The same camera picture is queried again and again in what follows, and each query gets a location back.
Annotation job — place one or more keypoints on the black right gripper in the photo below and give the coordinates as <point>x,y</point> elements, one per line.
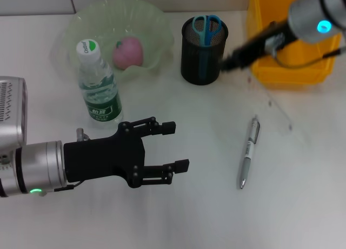
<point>259,46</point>

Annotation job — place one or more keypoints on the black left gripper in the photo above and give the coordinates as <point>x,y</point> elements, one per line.
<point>105,157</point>

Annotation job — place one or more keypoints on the blue plastic scissors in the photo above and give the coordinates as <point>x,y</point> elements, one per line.
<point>206,36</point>

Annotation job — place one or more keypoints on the clear plastic ruler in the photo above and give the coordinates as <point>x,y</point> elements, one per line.
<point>270,104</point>

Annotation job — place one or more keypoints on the clear grey ballpoint pen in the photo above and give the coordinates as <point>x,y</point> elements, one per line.
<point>248,154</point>

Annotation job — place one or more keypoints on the water bottle green label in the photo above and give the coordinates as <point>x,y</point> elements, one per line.
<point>101,105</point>

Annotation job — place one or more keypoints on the pink toy peach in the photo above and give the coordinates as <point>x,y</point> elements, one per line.
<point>127,54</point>

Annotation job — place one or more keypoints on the black mesh pen holder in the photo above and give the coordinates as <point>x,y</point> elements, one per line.
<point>189,67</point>

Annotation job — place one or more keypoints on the green translucent fruit plate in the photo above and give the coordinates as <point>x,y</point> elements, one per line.
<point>135,19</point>

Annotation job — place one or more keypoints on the yellow plastic storage bin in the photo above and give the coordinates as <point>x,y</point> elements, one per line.
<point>297,73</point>

